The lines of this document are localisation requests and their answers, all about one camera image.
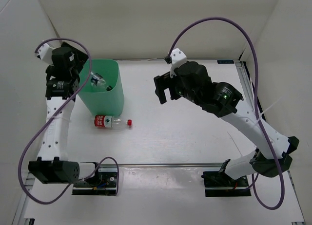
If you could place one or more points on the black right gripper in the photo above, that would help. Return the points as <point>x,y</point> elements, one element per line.
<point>165,82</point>

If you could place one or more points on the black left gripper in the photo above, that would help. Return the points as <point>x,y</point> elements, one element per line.
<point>79,58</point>

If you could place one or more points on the blue label bottle black cap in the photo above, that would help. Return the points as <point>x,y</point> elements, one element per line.
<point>99,84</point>

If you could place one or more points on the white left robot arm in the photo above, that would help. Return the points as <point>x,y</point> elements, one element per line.
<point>62,81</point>

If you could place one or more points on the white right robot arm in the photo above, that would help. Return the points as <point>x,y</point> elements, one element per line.
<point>228,104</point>

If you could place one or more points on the green plastic bin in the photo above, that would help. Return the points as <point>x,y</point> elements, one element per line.
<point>108,100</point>

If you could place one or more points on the white table board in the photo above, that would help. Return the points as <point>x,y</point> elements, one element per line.
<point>175,132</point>

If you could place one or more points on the red label bottle red cap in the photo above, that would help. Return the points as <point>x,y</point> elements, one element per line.
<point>111,122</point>

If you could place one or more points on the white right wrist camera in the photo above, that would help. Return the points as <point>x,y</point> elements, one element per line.
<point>176,59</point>

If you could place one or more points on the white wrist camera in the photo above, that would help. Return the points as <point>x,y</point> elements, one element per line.
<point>176,59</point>
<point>44,53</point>

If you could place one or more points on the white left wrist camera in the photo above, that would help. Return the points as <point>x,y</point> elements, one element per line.
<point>44,53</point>

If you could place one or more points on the aluminium frame rail right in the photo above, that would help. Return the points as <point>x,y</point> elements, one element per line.
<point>256,100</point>

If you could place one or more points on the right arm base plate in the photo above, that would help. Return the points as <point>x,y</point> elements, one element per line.
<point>217,185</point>

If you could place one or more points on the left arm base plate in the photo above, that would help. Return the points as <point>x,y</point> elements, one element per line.
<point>103,183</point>

